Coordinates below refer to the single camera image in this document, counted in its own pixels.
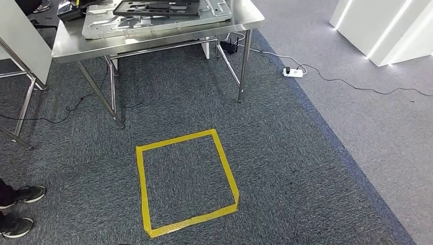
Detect black plastic car part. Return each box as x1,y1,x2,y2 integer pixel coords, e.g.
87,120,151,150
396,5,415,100
112,0,201,18

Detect stainless steel workbench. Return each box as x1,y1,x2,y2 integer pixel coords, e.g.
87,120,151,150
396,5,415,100
51,0,266,130

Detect white panel leg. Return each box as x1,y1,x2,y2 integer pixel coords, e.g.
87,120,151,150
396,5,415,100
199,37,211,60

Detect white power strip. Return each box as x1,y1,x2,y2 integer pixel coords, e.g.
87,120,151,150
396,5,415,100
282,66,304,79

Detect yellow floor tape square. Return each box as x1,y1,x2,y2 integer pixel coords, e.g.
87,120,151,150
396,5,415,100
135,128,240,239

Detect stamped sheet metal panel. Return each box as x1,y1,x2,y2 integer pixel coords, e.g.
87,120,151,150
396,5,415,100
82,0,233,40

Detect black tool with yellow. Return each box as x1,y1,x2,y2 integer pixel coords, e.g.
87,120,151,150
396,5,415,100
56,0,86,23

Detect stainless steel side table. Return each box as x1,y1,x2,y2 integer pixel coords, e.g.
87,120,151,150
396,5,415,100
0,37,48,151

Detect person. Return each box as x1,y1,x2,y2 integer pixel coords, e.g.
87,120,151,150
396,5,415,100
0,178,47,239

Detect white board panel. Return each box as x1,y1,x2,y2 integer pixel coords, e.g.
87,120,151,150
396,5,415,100
0,0,54,86

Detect black office chair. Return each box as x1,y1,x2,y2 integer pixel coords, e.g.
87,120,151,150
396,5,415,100
15,0,61,30

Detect white power cable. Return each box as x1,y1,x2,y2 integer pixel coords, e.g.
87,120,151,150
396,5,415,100
225,32,308,76

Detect black floor cable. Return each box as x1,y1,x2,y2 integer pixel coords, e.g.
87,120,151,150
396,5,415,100
0,64,110,125
297,64,433,99

